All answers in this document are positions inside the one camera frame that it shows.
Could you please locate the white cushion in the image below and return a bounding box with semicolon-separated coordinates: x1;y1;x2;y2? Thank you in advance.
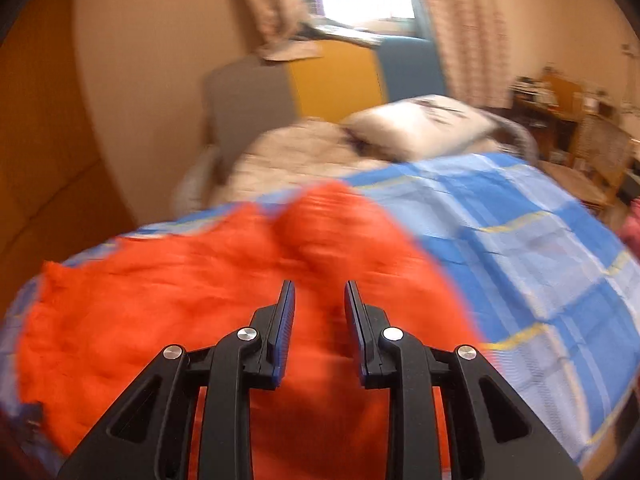
171;144;223;213

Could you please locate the beige quilted jacket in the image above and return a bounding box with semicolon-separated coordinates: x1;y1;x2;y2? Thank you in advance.
217;119;398;207

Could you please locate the long pink patterned curtain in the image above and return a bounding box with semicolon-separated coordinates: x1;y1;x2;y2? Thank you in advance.
409;0;513;110

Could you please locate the white printed pillow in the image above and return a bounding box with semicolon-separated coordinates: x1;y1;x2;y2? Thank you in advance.
341;94;502;162

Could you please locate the grey yellow blue headboard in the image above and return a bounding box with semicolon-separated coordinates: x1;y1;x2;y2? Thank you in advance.
201;36;447;171

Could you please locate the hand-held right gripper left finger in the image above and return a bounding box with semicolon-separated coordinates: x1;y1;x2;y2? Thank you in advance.
57;280;296;480

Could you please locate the pink red cloth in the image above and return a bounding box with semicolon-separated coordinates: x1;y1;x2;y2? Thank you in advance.
619;199;640;263

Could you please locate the cluttered wooden desk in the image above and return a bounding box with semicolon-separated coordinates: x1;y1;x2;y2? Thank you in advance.
509;65;632;161

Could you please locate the wooden woven chair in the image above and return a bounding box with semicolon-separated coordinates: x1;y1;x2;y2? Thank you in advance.
537;112;637;213

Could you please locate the orange puffer jacket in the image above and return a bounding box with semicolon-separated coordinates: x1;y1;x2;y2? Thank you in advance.
14;181;488;480

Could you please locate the bed with blue plaid sheet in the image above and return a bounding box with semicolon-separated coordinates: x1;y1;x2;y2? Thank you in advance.
0;151;640;480

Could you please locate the grey curved bed rail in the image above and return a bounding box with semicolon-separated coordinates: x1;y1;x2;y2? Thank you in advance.
497;119;540;166

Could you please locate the short pink patterned curtain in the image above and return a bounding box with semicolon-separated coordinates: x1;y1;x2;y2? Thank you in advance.
234;0;323;63

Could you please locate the wooden wardrobe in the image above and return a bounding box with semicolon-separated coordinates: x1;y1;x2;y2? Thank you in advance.
0;0;138;321

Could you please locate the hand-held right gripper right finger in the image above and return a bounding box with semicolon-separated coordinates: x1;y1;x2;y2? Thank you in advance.
343;280;584;480

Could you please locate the grey shiny window drape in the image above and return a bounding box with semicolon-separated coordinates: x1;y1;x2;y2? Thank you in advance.
307;17;386;48

